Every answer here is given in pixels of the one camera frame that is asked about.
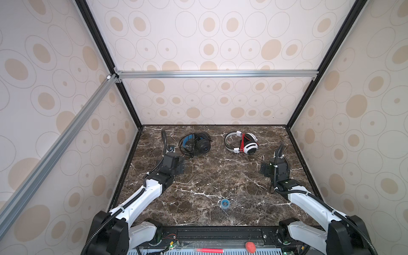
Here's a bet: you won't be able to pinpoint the red ball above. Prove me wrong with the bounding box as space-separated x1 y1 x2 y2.
245 242 257 254

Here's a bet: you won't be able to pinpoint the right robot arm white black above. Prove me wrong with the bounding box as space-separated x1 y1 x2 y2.
260 143 377 255

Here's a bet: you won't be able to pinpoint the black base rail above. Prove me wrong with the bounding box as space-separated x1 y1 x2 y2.
83 225 358 255

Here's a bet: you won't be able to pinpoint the black headphones blue headband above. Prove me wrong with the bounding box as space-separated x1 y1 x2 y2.
178 132 212 158

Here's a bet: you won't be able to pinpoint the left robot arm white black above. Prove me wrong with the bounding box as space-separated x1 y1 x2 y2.
81 129 184 255

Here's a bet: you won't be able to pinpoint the blue tape roll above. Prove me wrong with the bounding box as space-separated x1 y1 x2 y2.
220 198 230 210

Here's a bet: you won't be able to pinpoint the pink red pen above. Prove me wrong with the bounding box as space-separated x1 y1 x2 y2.
195 248 224 254

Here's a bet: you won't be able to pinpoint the horizontal aluminium rail back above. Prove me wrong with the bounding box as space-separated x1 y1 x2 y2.
117 70 319 79

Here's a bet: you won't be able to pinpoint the white headphones black pads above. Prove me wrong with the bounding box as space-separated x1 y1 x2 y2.
224 131 259 155

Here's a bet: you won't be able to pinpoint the diagonal aluminium rail left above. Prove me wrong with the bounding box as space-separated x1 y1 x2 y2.
1 73 119 239

